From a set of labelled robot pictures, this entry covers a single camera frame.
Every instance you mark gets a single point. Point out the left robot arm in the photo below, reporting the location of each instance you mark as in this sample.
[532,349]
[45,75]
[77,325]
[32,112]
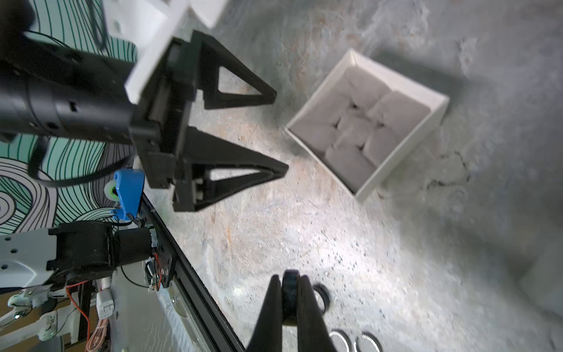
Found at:
[57,92]

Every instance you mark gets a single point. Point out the white gift box bow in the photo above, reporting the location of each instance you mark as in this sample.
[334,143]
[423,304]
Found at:
[543,282]

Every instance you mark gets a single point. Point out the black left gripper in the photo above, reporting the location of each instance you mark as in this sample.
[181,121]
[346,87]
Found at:
[208,169]

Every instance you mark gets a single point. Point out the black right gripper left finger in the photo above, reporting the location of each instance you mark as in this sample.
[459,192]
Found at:
[267,335]

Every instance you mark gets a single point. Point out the blue left clamp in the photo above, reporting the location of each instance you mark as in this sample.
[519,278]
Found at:
[126,190]

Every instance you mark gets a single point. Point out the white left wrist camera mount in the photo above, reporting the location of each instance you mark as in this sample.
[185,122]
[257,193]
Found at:
[150,26]

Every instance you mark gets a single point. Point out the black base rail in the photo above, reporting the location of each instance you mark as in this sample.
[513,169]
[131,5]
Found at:
[189,297]

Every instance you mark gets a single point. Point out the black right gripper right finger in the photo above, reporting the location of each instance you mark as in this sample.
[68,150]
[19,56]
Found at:
[312,332]

